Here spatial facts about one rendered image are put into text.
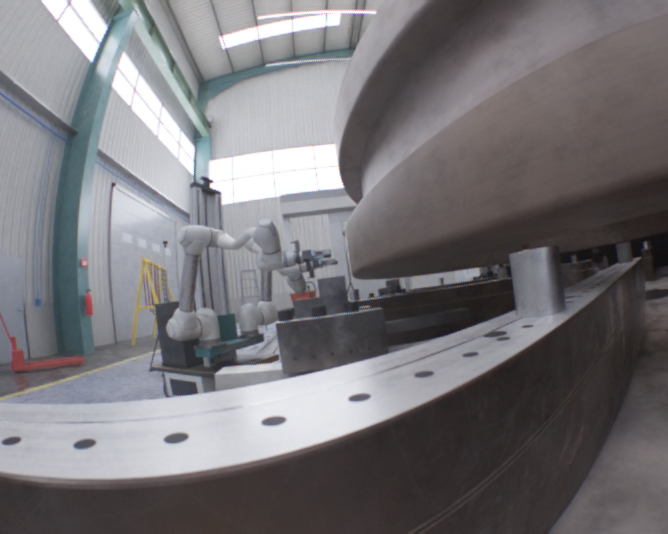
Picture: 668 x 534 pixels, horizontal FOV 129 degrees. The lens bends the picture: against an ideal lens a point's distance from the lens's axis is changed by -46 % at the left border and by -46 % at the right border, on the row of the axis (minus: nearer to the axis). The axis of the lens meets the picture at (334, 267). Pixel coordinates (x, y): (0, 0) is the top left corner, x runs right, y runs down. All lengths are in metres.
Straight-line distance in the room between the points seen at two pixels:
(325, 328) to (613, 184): 1.05
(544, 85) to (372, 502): 0.64
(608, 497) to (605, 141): 0.62
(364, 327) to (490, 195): 0.77
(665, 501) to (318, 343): 1.19
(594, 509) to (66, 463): 0.68
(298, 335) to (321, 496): 1.05
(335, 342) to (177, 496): 1.09
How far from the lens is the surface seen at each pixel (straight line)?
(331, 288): 1.30
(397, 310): 2.26
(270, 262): 1.54
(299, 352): 1.20
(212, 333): 2.10
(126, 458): 0.17
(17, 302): 7.48
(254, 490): 0.15
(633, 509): 0.67
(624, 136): 0.57
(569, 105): 0.60
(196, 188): 2.51
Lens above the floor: 0.76
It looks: 5 degrees up
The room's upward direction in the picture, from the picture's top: 7 degrees counter-clockwise
